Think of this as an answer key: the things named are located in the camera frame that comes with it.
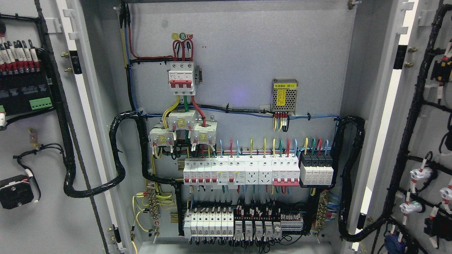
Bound grey cabinet door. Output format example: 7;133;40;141
333;0;451;254
1;0;126;254

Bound metal mesh power supply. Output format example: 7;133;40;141
270;79;298;113

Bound white current transformers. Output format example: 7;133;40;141
148;109;217;148

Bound white socket breaker row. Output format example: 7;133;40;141
183;155;300;189

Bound red white main breaker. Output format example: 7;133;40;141
168;61;198;96

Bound white lower breaker row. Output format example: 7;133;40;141
183;206;235;239

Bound black white surge protector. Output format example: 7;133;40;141
299;152;334;188

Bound relay terminal block row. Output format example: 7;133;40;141
232;198;304;246

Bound brass ground terminal bar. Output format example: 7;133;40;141
315;190;329;233

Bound black digital power meter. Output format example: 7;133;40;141
0;69;52;116

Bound black wrapped cable loom left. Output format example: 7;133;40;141
53;110;184;237

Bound black wrapped cable loom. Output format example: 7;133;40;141
53;110;184;237
331;115;385;242

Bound black wrapped cable loom right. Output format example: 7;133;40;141
331;115;385;242

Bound white rotary selector switch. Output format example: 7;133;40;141
0;175;34;210

